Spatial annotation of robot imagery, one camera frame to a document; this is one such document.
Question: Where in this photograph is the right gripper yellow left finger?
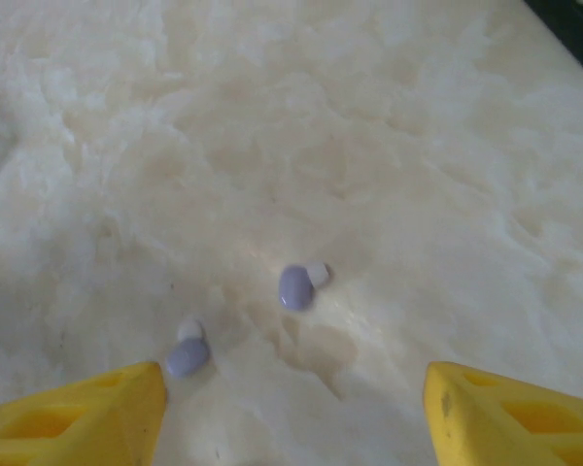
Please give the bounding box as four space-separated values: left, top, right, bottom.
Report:
0 360 169 466

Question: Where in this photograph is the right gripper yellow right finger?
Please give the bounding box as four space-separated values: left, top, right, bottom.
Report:
424 360 583 466

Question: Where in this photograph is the purple wireless earbud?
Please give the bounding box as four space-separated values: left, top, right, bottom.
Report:
277 260 331 313
164 317 213 380

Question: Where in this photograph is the black connector board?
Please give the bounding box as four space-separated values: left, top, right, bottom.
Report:
523 0 583 74

